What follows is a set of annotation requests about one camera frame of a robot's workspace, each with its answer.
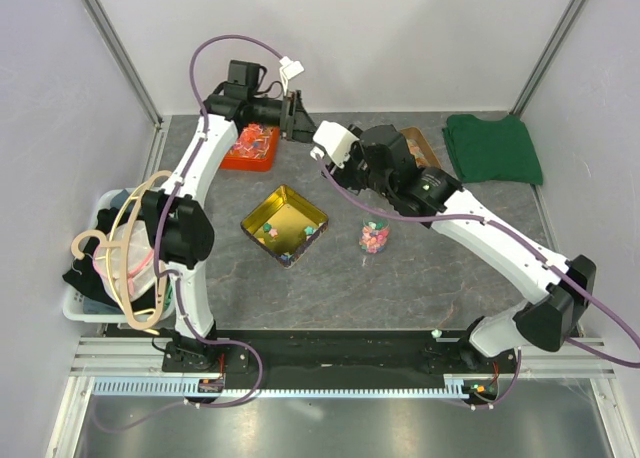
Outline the white cable duct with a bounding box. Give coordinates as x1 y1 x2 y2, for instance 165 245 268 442
92 377 481 399

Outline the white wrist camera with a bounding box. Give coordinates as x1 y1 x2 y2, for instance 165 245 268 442
310 120 359 168
278 56 305 95

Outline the beige clothes hanger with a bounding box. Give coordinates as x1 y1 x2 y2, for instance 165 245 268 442
70 171 171 332

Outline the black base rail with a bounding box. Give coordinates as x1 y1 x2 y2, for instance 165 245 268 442
162 329 516 376

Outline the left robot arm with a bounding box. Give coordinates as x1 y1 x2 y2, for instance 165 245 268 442
141 60 316 371

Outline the clear glass jar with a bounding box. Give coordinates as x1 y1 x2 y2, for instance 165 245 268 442
358 214 390 254

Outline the orange candy box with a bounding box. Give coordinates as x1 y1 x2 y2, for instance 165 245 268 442
220 124 280 172

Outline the white laundry basket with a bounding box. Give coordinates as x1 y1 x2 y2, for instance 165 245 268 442
61 187 178 324

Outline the green folded cloth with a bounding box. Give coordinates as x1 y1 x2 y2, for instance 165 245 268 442
442 114 543 185

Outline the brown gummy candy box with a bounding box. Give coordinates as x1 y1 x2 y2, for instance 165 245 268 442
400 127 442 169

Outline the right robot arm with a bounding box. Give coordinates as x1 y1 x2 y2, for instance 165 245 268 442
314 122 596 372

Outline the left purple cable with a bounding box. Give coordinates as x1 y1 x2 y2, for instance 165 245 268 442
89 34 291 432

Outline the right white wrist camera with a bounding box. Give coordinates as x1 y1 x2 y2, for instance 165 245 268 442
310 120 359 168

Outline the star candy tin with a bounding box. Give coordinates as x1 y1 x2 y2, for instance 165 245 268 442
240 184 329 269

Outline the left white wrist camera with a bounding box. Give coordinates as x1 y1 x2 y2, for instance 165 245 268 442
278 56 305 95

